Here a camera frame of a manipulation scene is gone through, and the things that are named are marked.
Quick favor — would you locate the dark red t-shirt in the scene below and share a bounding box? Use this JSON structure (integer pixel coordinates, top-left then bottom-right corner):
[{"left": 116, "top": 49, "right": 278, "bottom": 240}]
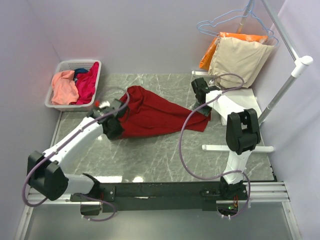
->
[{"left": 117, "top": 85, "right": 212, "bottom": 140}]

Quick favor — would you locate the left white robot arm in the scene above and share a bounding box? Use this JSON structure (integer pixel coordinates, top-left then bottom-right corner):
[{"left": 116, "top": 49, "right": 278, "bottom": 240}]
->
[{"left": 26, "top": 99, "right": 129, "bottom": 201}]

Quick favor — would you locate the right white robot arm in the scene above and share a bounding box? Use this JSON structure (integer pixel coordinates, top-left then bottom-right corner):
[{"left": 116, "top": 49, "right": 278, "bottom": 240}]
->
[{"left": 197, "top": 95, "right": 261, "bottom": 200}]

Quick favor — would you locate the orange hanging garment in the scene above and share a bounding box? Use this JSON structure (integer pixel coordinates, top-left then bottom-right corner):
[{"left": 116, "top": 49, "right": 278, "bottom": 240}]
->
[{"left": 198, "top": 32, "right": 269, "bottom": 71}]

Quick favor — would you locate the folded white t-shirt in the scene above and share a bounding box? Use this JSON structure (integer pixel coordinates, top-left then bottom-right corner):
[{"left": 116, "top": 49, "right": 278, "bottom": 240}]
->
[{"left": 213, "top": 88, "right": 262, "bottom": 126}]

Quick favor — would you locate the magenta shirt in basket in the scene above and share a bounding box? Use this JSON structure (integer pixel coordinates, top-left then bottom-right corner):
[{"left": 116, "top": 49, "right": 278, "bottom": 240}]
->
[{"left": 73, "top": 61, "right": 100, "bottom": 105}]

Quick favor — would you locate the beige hanging garment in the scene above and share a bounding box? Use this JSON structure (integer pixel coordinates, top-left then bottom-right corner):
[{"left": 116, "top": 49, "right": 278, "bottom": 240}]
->
[{"left": 208, "top": 37, "right": 274, "bottom": 89}]

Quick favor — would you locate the white plastic laundry basket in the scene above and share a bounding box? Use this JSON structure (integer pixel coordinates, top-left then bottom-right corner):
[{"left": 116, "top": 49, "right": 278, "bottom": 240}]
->
[{"left": 44, "top": 59, "right": 102, "bottom": 112}]

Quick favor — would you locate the salmon pink shirt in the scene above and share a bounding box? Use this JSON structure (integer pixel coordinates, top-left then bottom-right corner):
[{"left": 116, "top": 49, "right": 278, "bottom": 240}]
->
[{"left": 51, "top": 70, "right": 79, "bottom": 105}]

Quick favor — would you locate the dark blue shirt in basket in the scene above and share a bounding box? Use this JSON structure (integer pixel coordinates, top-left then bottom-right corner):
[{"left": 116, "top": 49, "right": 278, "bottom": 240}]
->
[{"left": 73, "top": 68, "right": 88, "bottom": 82}]

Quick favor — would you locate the white metal clothes rack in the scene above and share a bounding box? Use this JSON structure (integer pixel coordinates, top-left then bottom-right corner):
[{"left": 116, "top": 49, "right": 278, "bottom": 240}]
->
[{"left": 191, "top": 0, "right": 314, "bottom": 154}]

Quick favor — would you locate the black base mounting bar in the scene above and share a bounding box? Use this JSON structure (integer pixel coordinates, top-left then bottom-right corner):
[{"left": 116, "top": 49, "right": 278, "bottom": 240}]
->
[{"left": 70, "top": 181, "right": 248, "bottom": 216}]

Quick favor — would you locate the blue wire hanger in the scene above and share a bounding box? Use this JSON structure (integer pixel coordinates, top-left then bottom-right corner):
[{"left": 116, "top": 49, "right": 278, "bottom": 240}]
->
[{"left": 196, "top": 0, "right": 279, "bottom": 46}]

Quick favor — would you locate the aluminium rail frame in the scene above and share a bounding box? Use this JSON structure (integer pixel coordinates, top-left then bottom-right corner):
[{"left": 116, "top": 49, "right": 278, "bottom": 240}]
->
[{"left": 15, "top": 182, "right": 301, "bottom": 240}]

